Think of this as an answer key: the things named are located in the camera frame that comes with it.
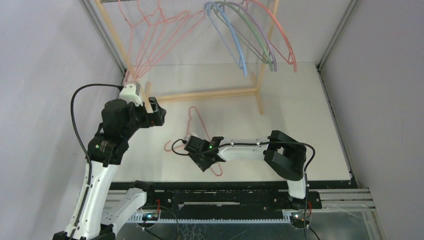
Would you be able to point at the wooden hanger rack frame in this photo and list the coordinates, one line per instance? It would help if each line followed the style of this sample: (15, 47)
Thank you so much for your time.
(191, 40)

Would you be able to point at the pink hanger on rod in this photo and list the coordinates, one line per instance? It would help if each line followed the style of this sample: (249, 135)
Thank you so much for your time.
(271, 10)

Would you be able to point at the blue plastic hanger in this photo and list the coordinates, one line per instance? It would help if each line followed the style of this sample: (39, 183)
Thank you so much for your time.
(238, 57)

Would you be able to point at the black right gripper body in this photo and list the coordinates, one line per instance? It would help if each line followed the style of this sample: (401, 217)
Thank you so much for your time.
(205, 159)

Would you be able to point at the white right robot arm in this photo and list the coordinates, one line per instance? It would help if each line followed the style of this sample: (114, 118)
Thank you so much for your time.
(283, 154)

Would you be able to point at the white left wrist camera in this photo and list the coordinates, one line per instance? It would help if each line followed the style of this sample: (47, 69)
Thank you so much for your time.
(131, 93)

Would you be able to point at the green plastic hanger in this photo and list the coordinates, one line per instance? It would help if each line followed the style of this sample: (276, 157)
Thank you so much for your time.
(235, 26)

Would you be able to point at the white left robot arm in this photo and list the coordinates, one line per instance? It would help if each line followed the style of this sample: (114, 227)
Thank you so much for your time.
(104, 154)

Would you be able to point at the purple plastic hanger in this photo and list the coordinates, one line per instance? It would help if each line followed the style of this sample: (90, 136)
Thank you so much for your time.
(268, 56)

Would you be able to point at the metal hanging rod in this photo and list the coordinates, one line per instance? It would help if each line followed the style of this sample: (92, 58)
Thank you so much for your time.
(114, 1)

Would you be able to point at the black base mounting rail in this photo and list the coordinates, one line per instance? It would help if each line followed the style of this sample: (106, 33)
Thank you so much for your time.
(243, 200)

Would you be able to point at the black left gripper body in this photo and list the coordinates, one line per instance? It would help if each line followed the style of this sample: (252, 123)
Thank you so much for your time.
(153, 119)

